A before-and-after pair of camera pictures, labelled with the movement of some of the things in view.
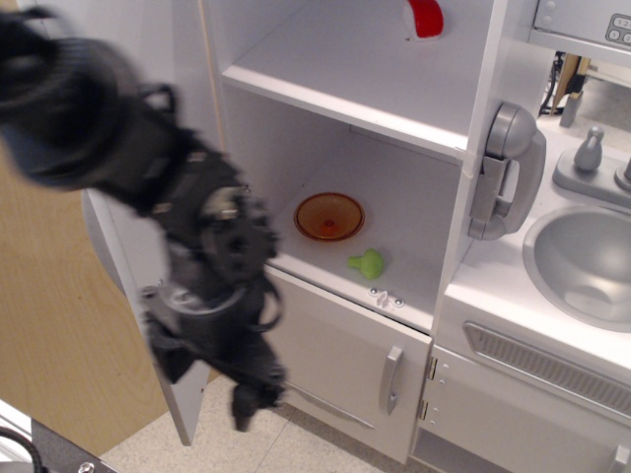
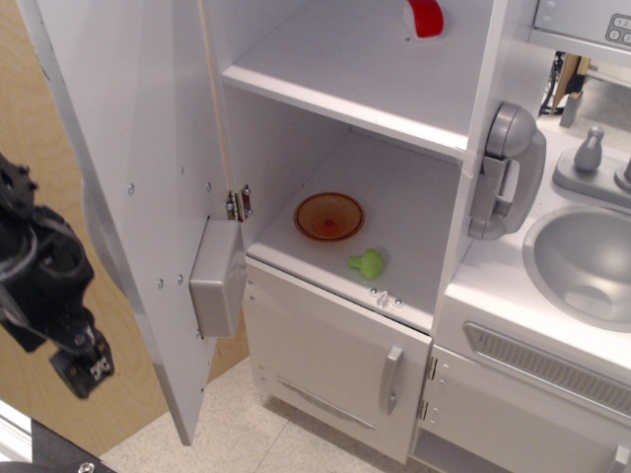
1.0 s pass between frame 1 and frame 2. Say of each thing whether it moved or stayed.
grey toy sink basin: stayed
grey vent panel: stayed
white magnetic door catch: stayed
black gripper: moved
